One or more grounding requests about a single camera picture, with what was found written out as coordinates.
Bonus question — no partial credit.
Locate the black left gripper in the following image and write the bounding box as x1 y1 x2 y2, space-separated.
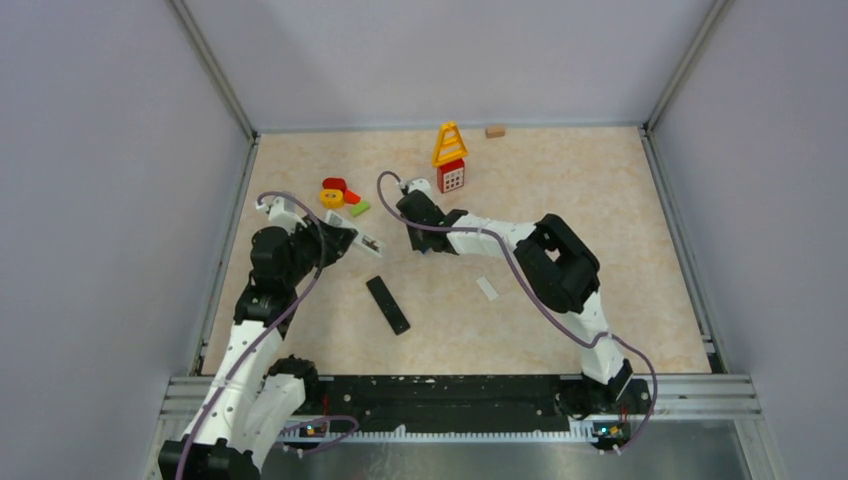
282 212 357 287

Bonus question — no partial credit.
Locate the white air conditioner remote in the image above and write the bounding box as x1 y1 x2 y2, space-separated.
323 209 386 258

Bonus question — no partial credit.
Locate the white remote battery cover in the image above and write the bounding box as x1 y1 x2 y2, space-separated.
476 276 499 301

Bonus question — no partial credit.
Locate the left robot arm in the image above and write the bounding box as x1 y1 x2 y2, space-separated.
157 220 357 479

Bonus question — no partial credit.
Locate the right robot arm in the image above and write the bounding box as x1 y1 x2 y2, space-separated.
396 189 633 412

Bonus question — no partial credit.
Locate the black TV remote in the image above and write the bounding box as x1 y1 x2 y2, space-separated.
366 276 411 336

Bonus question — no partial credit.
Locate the red window toy block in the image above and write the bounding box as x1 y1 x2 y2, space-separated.
436 158 466 193

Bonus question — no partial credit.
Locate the green toy block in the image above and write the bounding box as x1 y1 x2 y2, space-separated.
349 200 371 218

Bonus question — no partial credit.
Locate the yellow traffic light block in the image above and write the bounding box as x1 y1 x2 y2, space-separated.
319 189 346 210

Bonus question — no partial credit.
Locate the orange triangular toy block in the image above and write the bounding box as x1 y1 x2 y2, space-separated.
343 190 362 205

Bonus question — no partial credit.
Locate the red rounded toy block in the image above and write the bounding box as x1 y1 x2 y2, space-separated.
322 177 348 193

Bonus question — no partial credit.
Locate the small wooden cube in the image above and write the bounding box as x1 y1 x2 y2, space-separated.
485 125 506 139

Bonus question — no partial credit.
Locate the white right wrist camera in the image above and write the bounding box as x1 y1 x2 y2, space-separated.
399 177 433 199

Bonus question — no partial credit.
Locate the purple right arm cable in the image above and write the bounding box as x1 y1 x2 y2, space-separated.
376 170 658 455

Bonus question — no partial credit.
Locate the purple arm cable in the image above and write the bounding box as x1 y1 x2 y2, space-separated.
173 192 362 480
376 170 658 455

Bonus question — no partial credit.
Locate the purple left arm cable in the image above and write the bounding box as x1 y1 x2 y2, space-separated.
173 192 362 480

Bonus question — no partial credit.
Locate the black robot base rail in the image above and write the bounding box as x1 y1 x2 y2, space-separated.
267 356 657 451

